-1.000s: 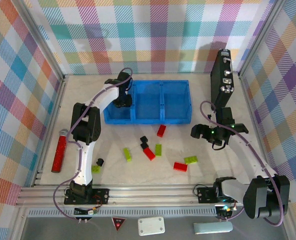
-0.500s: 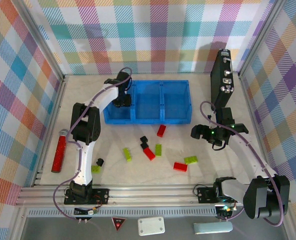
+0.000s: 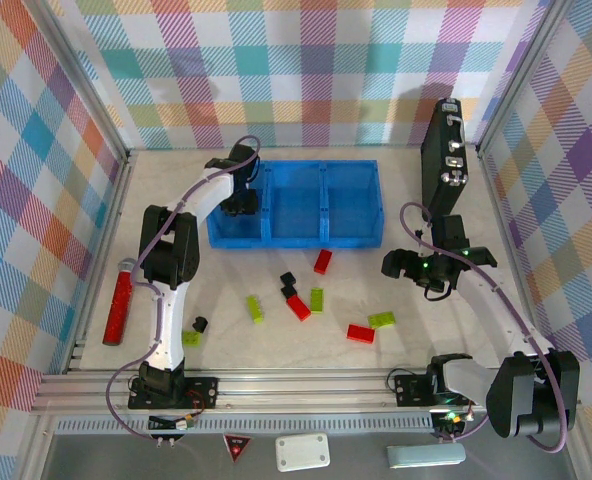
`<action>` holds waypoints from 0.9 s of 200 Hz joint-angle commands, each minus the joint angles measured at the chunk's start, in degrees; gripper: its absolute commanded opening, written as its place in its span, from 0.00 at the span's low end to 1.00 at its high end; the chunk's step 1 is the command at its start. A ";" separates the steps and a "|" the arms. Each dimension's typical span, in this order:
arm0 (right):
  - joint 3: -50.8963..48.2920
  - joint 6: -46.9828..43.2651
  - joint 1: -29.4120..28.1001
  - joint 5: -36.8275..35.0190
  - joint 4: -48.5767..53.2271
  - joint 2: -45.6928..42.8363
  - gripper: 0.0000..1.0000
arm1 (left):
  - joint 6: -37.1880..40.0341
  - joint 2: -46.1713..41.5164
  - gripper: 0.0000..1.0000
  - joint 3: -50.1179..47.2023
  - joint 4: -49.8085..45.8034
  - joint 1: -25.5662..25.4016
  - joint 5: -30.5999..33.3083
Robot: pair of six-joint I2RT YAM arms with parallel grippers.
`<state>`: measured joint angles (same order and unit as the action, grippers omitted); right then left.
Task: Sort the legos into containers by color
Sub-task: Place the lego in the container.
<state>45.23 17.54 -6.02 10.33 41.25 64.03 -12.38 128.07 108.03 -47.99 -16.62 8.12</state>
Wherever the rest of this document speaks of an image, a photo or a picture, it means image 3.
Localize white rectangular plate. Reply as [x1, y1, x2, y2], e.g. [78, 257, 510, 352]
[274, 432, 331, 473]

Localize small wire connector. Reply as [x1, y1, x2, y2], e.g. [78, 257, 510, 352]
[148, 414, 197, 432]

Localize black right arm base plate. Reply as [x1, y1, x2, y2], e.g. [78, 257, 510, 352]
[393, 372, 437, 407]

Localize aluminium frame rail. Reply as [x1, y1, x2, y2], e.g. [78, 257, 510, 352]
[30, 369, 582, 416]

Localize black briefcase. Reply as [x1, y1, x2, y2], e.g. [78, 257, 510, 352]
[420, 97, 472, 225]

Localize aluminium side rail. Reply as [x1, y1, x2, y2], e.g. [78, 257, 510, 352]
[63, 149, 137, 374]

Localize controller board with green light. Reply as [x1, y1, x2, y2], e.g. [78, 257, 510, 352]
[430, 409, 475, 441]

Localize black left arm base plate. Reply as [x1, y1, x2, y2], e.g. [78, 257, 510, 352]
[127, 375, 221, 411]

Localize aluminium frame post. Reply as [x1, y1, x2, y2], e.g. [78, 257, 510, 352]
[475, 0, 572, 156]
[25, 0, 132, 161]

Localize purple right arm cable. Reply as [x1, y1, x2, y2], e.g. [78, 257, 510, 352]
[399, 202, 585, 454]

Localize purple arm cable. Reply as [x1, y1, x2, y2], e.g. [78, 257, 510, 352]
[106, 134, 262, 449]
[399, 202, 585, 454]

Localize grey slotted cable duct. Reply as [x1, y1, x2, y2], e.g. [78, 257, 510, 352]
[55, 417, 437, 436]

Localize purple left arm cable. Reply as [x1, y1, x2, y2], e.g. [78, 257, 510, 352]
[106, 134, 262, 449]

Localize grey oblong box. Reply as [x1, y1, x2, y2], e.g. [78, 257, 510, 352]
[386, 442, 467, 470]

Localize blue three-compartment bin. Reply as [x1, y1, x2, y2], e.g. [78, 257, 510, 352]
[206, 159, 383, 250]

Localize red glitter cylinder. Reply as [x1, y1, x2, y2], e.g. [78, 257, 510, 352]
[102, 257, 138, 347]

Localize red triangular sticker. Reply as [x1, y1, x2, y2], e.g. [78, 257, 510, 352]
[222, 433, 253, 464]

